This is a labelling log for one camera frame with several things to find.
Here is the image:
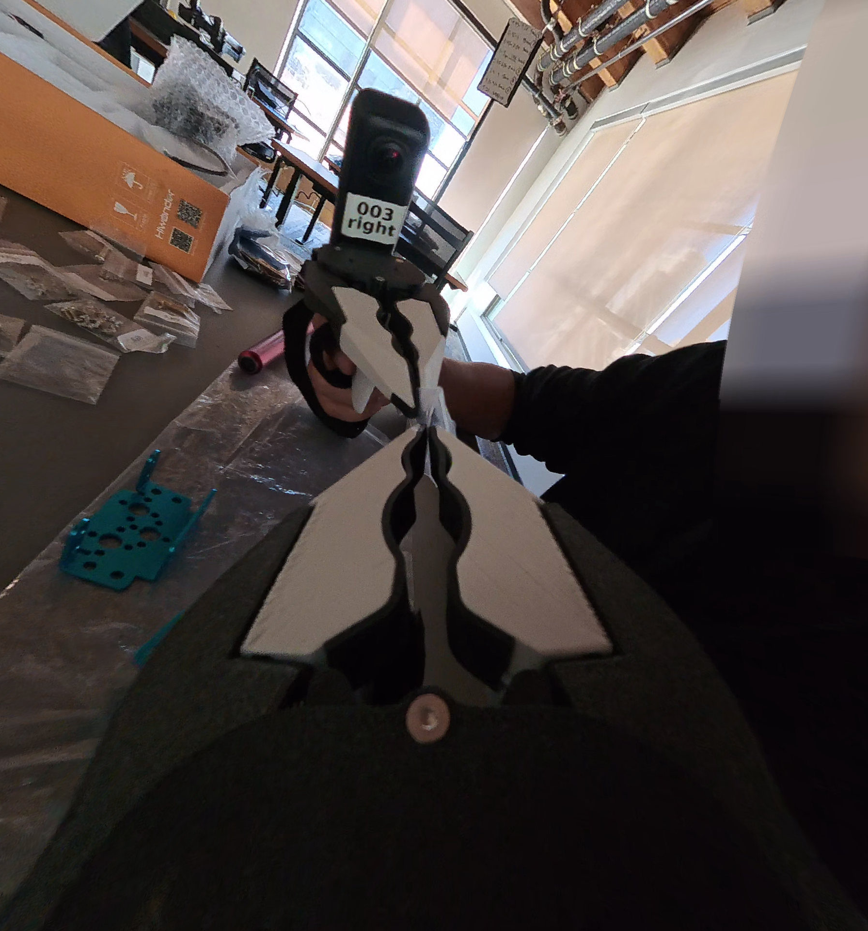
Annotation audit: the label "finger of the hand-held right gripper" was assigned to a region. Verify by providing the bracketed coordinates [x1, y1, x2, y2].
[331, 287, 420, 418]
[403, 300, 447, 413]

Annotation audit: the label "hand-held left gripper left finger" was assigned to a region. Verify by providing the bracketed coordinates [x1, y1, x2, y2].
[239, 428, 424, 705]

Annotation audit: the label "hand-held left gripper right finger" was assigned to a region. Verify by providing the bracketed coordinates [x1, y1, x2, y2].
[431, 426, 615, 693]

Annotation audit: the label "person's right forearm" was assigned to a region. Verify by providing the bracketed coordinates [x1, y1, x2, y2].
[437, 340, 729, 525]

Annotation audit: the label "dark desk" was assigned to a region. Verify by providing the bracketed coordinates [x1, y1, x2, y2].
[0, 171, 478, 931]

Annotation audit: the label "person's right hand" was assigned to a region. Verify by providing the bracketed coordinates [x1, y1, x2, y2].
[309, 313, 393, 426]

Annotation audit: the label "black mesh office chair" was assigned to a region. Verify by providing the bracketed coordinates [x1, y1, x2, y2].
[397, 196, 474, 285]

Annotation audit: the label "bag of coloured parts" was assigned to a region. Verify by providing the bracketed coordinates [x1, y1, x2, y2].
[226, 171, 297, 292]

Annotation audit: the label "wooden background table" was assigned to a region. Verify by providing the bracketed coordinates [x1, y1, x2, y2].
[270, 138, 471, 292]

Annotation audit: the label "pink metal cylinder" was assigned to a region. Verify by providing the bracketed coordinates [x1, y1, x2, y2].
[239, 327, 289, 373]

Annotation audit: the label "large clear plastic bag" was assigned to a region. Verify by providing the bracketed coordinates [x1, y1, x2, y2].
[0, 360, 398, 837]

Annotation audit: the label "beige roller blind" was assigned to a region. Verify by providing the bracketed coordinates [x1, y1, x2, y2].
[364, 0, 499, 128]
[486, 65, 802, 353]

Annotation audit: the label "bubble wrap bundle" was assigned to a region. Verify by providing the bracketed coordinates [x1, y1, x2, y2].
[146, 36, 278, 157]

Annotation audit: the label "hanging white sign board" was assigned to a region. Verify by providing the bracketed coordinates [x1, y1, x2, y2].
[481, 18, 544, 106]

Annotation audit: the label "white foam box insert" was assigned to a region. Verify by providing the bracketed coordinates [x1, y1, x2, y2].
[0, 0, 188, 168]

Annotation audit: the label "orange cardboard box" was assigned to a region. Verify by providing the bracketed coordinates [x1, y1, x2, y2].
[0, 0, 235, 285]

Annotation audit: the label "pile of small screw bags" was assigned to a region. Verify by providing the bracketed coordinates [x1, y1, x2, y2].
[0, 185, 231, 404]

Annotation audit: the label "grey ceiling pipes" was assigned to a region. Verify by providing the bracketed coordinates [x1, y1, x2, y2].
[521, 0, 726, 135]

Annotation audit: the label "black cable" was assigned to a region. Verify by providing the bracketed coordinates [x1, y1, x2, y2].
[165, 142, 235, 176]

